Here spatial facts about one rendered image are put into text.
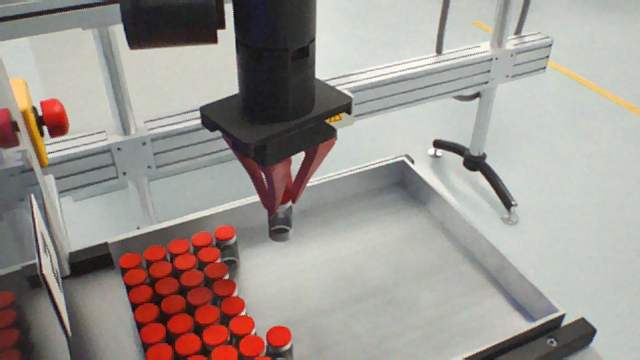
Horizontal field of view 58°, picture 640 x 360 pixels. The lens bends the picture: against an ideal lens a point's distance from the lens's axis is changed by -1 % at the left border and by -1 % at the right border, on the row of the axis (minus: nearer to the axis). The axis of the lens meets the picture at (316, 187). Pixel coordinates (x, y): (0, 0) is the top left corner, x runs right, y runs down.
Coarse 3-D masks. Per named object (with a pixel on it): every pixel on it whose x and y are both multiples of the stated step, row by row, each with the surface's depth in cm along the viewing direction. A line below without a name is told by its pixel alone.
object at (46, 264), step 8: (32, 200) 40; (40, 216) 41; (40, 224) 39; (40, 232) 38; (40, 240) 37; (48, 240) 41; (40, 248) 36; (48, 248) 40; (40, 256) 35; (48, 256) 39; (48, 264) 37; (56, 264) 42; (48, 272) 36; (48, 280) 35; (56, 288) 38; (56, 296) 36; (56, 304) 36; (64, 304) 40; (64, 312) 38; (64, 320) 37
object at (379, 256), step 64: (320, 192) 65; (384, 192) 68; (256, 256) 59; (320, 256) 59; (384, 256) 59; (448, 256) 59; (256, 320) 53; (320, 320) 53; (384, 320) 53; (448, 320) 53; (512, 320) 53
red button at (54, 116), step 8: (40, 104) 58; (48, 104) 58; (56, 104) 58; (48, 112) 57; (56, 112) 58; (64, 112) 58; (40, 120) 58; (48, 120) 57; (56, 120) 58; (64, 120) 58; (48, 128) 58; (56, 128) 58; (64, 128) 58; (56, 136) 59
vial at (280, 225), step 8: (280, 208) 49; (288, 208) 49; (272, 216) 49; (280, 216) 49; (288, 216) 50; (272, 224) 50; (280, 224) 50; (288, 224) 50; (272, 232) 51; (280, 232) 50; (288, 232) 51; (280, 240) 51
